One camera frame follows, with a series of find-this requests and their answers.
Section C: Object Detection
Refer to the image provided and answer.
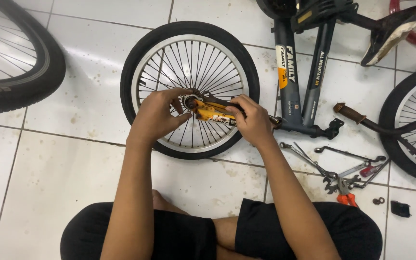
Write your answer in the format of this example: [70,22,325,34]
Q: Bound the person's bare legs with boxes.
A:
[152,189,263,260]

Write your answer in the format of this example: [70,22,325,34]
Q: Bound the small red-handled tool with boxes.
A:
[359,165,378,178]

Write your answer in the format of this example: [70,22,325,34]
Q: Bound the person's left hand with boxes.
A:
[127,88,194,150]

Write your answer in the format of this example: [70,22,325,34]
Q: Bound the dark offset ring wrench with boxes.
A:
[314,145,387,163]

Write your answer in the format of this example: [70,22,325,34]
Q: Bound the short silver open wrench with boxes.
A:
[323,161,372,185]

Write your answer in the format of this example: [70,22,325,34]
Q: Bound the person's black shorts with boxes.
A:
[60,198,384,260]

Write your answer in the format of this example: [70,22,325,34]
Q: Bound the black plastic piece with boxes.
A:
[390,200,412,219]

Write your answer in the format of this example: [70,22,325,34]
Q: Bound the thin dark double-ended wrench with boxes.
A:
[349,158,391,190]

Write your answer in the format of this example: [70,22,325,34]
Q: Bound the small spoked bicycle wheel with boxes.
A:
[120,21,260,160]

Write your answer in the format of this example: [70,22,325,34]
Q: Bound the yellow bicycle fork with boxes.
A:
[192,99,238,127]

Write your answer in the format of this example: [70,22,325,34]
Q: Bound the black and white bicycle saddle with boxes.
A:
[360,9,416,68]

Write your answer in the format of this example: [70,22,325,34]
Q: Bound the bicycle wheel with black tyre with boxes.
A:
[378,63,416,187]

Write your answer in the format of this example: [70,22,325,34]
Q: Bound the orange-handled pliers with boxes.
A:
[336,177,359,208]

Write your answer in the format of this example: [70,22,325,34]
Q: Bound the person's right hand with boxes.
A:
[225,95,276,147]

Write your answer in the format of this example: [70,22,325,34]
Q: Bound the long silver combination wrench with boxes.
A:
[279,142,338,181]

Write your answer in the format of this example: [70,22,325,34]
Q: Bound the grey bicycle frame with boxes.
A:
[270,0,416,141]

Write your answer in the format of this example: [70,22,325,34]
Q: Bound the large black bicycle wheel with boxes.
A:
[0,0,66,117]

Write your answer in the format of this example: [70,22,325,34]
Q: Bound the black bicycle pedal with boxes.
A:
[290,0,359,34]

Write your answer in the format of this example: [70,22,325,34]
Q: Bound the handlebar with brown grip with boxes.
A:
[333,102,416,176]

